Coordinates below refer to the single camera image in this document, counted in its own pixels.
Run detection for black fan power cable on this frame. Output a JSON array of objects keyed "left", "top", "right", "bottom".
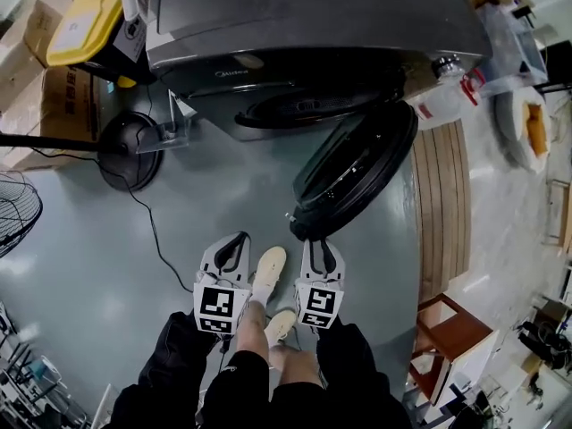
[{"left": 118, "top": 174, "right": 196, "bottom": 293}]

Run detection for wooden slatted platform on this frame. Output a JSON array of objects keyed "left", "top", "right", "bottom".
[{"left": 409, "top": 120, "right": 473, "bottom": 304}]

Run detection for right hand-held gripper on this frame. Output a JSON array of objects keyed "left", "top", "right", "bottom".
[{"left": 293, "top": 239, "right": 348, "bottom": 331}]

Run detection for person's leg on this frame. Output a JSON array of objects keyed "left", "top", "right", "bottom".
[
  {"left": 270, "top": 343, "right": 325, "bottom": 391},
  {"left": 233, "top": 299, "right": 272, "bottom": 368}
]

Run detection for person's left leg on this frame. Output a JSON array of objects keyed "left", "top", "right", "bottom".
[{"left": 233, "top": 299, "right": 272, "bottom": 368}]

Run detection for person's right leg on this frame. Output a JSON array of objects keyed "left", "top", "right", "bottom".
[{"left": 270, "top": 343, "right": 325, "bottom": 391}]

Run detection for person's left forearm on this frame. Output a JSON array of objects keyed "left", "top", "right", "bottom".
[{"left": 138, "top": 310, "right": 224, "bottom": 395}]

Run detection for grey wrapped sink cabinet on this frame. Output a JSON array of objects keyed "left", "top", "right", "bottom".
[{"left": 475, "top": 0, "right": 549, "bottom": 98}]

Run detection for person's cream shoe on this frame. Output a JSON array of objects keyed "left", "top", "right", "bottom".
[
  {"left": 250, "top": 245, "right": 288, "bottom": 304},
  {"left": 263, "top": 308, "right": 299, "bottom": 344}
]

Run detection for person's left cream shoe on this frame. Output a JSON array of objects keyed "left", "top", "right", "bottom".
[{"left": 250, "top": 245, "right": 288, "bottom": 304}]

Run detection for black bin with yellow lid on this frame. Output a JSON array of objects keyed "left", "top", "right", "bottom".
[{"left": 46, "top": 0, "right": 158, "bottom": 89}]

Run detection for white metal rack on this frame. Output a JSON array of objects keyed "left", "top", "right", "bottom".
[{"left": 0, "top": 301, "right": 90, "bottom": 429}]

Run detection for black standing fan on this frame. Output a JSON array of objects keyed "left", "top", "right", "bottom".
[{"left": 0, "top": 110, "right": 164, "bottom": 259}]

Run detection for orange cushion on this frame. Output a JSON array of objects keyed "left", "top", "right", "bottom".
[{"left": 524, "top": 102, "right": 549, "bottom": 156}]

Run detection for person's black shorts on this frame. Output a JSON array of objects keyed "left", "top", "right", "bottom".
[{"left": 203, "top": 349, "right": 350, "bottom": 429}]

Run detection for person's right forearm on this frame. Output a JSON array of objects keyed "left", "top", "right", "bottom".
[{"left": 315, "top": 317, "right": 403, "bottom": 429}]

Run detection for red white side table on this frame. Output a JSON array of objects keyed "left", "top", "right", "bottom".
[{"left": 408, "top": 292, "right": 495, "bottom": 407}]

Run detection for printed brown cardboard box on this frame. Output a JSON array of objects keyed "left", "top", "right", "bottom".
[{"left": 8, "top": 64, "right": 120, "bottom": 172}]

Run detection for person's right cream shoe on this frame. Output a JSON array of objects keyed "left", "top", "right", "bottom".
[{"left": 263, "top": 308, "right": 299, "bottom": 344}]

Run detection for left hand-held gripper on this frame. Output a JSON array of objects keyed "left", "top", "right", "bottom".
[{"left": 192, "top": 231, "right": 254, "bottom": 335}]

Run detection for black washing machine door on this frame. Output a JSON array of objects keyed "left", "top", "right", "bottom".
[{"left": 288, "top": 99, "right": 419, "bottom": 241}]

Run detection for white bean bag seat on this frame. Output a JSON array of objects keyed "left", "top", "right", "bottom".
[{"left": 492, "top": 88, "right": 560, "bottom": 174}]

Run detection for clear long-handled dustpan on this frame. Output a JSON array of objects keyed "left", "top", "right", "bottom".
[{"left": 132, "top": 88, "right": 198, "bottom": 154}]

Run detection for black washing machine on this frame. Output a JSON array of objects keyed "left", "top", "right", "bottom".
[{"left": 146, "top": 0, "right": 493, "bottom": 143}]

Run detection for wooden coffee table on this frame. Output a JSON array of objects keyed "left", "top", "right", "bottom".
[{"left": 542, "top": 178, "right": 572, "bottom": 246}]

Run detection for large clear water jug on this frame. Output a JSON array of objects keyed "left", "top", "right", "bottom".
[{"left": 405, "top": 71, "right": 486, "bottom": 130}]

